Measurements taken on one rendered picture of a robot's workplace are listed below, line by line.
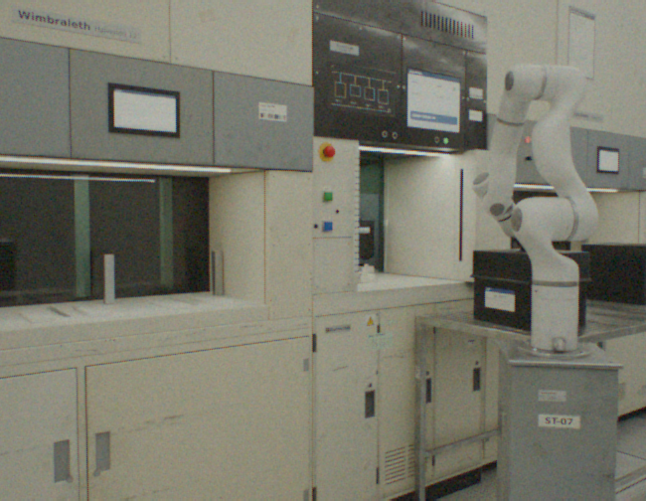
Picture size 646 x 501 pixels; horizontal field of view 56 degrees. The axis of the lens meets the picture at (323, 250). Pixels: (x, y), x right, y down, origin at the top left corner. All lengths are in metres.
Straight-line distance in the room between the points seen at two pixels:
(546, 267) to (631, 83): 2.08
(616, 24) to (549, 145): 1.89
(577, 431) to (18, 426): 1.42
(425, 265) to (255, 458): 1.16
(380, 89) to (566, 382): 1.18
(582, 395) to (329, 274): 0.88
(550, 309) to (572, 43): 1.77
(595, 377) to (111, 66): 1.50
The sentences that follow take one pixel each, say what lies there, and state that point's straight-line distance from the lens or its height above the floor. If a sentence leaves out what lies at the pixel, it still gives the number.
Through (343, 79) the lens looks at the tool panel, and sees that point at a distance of 2.16.
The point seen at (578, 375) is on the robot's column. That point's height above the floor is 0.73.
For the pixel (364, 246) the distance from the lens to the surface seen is 2.85.
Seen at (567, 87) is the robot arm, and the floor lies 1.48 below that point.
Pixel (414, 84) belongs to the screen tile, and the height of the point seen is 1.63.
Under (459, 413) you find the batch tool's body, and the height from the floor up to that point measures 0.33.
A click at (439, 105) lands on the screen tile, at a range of 2.47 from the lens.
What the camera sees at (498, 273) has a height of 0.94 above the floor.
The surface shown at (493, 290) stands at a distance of 2.21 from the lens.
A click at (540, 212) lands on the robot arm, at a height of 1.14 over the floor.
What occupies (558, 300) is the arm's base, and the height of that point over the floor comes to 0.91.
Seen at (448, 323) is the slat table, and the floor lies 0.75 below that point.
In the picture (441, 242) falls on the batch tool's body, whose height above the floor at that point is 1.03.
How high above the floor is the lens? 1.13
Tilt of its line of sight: 3 degrees down
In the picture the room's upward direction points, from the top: straight up
